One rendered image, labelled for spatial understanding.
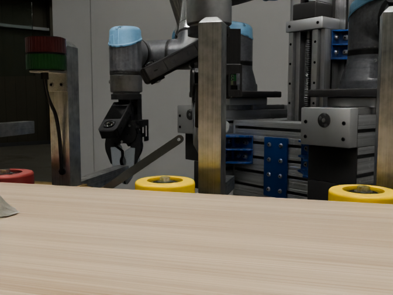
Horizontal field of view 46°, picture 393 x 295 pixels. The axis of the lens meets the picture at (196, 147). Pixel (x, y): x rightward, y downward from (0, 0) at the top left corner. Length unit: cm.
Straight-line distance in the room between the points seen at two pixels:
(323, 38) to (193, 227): 109
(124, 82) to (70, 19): 302
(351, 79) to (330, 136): 18
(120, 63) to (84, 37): 291
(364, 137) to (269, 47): 230
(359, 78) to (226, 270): 95
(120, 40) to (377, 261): 84
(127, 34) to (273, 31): 238
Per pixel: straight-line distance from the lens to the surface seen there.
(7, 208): 51
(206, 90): 69
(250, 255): 35
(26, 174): 72
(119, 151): 110
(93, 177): 95
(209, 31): 69
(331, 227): 44
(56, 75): 78
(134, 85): 108
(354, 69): 124
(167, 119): 361
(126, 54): 108
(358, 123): 112
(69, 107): 78
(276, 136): 138
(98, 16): 394
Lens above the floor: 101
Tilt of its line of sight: 6 degrees down
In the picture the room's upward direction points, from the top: straight up
